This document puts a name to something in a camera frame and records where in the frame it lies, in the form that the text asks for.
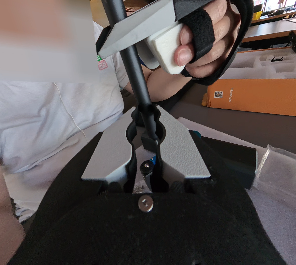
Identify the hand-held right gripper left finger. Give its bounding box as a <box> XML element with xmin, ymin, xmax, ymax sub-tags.
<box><xmin>81</xmin><ymin>107</ymin><xmax>139</xmax><ymax>185</ymax></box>

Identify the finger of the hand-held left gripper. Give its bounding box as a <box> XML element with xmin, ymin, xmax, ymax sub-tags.
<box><xmin>95</xmin><ymin>0</ymin><xmax>178</xmax><ymax>60</ymax></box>

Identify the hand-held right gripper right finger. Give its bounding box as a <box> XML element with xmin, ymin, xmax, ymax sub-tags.
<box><xmin>154</xmin><ymin>105</ymin><xmax>211</xmax><ymax>181</ymax></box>

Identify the black plastic block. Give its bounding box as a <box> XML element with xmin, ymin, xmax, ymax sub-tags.
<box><xmin>140</xmin><ymin>131</ymin><xmax>160</xmax><ymax>152</ymax></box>

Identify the black electric screwdriver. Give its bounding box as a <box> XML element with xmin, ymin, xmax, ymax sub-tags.
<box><xmin>98</xmin><ymin>0</ymin><xmax>160</xmax><ymax>146</ymax></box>

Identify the person's right forearm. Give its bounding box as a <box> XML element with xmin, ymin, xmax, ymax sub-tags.
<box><xmin>0</xmin><ymin>166</ymin><xmax>26</xmax><ymax>265</ymax></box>

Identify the person's left forearm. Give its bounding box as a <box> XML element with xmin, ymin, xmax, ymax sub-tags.
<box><xmin>124</xmin><ymin>68</ymin><xmax>193</xmax><ymax>103</ymax></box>

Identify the grey desk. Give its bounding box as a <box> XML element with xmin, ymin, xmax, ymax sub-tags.
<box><xmin>120</xmin><ymin>82</ymin><xmax>296</xmax><ymax>154</ymax></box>

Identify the orange-edged desk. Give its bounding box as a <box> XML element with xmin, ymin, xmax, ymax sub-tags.
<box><xmin>240</xmin><ymin>18</ymin><xmax>296</xmax><ymax>49</ymax></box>

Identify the person's left hand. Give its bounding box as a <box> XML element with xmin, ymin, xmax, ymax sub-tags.
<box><xmin>174</xmin><ymin>0</ymin><xmax>242</xmax><ymax>79</ymax></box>

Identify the black rectangular box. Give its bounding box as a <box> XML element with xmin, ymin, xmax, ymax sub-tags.
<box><xmin>201</xmin><ymin>136</ymin><xmax>258</xmax><ymax>189</ymax></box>

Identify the person in white t-shirt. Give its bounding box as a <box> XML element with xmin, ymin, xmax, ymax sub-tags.
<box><xmin>0</xmin><ymin>21</ymin><xmax>130</xmax><ymax>224</ymax></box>

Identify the white foam insert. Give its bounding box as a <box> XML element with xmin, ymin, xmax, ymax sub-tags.
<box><xmin>220</xmin><ymin>49</ymin><xmax>296</xmax><ymax>80</ymax></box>

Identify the orange cardboard box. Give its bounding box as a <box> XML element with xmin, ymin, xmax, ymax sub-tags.
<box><xmin>201</xmin><ymin>47</ymin><xmax>296</xmax><ymax>117</ymax></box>

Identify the clear plastic bag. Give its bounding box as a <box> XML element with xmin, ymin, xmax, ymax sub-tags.
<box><xmin>253</xmin><ymin>144</ymin><xmax>296</xmax><ymax>202</ymax></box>

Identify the white foam sheet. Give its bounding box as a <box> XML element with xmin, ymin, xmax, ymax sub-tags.
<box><xmin>133</xmin><ymin>117</ymin><xmax>296</xmax><ymax>265</ymax></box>

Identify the white earphone cable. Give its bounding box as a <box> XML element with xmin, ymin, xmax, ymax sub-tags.
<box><xmin>53</xmin><ymin>82</ymin><xmax>89</xmax><ymax>142</ymax></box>

